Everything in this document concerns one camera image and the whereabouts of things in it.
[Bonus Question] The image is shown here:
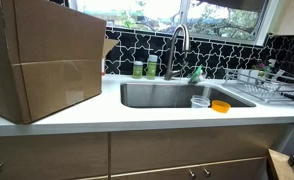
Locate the clear plastic cup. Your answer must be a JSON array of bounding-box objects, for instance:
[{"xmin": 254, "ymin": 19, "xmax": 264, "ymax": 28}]
[{"xmin": 190, "ymin": 94, "xmax": 211, "ymax": 109}]

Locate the stainless steel sink basin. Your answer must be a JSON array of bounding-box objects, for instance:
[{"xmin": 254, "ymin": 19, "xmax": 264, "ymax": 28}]
[{"xmin": 119, "ymin": 81, "xmax": 257, "ymax": 109}]

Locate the large brown cardboard box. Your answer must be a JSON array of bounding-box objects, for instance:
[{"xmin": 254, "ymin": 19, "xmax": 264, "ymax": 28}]
[{"xmin": 0, "ymin": 0, "xmax": 120, "ymax": 126}]

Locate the green sponge jar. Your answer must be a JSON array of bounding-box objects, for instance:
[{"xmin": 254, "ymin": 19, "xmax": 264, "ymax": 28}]
[{"xmin": 132, "ymin": 60, "xmax": 144, "ymax": 80}]

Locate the tall green soap bottle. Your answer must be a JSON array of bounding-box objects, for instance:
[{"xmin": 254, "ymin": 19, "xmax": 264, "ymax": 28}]
[{"xmin": 146, "ymin": 54, "xmax": 159, "ymax": 81}]

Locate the green dish brush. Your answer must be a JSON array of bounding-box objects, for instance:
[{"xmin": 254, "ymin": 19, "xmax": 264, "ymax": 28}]
[{"xmin": 187, "ymin": 64, "xmax": 205, "ymax": 85}]

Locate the wooden kitchen cabinet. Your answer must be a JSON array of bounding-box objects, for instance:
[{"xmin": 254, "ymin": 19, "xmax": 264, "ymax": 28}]
[{"xmin": 0, "ymin": 123, "xmax": 293, "ymax": 180}]

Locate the brushed steel kitchen faucet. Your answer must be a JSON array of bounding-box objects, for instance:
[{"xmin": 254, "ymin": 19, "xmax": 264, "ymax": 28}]
[{"xmin": 163, "ymin": 23, "xmax": 191, "ymax": 81}]

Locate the small purple flower plant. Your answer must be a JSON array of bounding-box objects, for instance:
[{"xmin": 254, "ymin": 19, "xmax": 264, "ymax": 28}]
[{"xmin": 252, "ymin": 61, "xmax": 272, "ymax": 78}]

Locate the light wooden board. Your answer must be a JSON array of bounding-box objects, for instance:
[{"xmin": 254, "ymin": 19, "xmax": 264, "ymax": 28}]
[{"xmin": 266, "ymin": 148, "xmax": 294, "ymax": 180}]

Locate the white window frame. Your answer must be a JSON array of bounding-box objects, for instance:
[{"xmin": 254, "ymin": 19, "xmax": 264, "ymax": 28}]
[{"xmin": 68, "ymin": 0, "xmax": 282, "ymax": 47}]

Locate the metal wire dish rack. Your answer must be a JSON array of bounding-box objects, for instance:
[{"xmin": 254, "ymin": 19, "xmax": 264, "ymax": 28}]
[{"xmin": 221, "ymin": 67, "xmax": 294, "ymax": 105}]

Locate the beige wall cabinet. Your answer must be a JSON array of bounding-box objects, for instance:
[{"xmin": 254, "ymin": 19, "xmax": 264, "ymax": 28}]
[{"xmin": 272, "ymin": 0, "xmax": 294, "ymax": 37}]

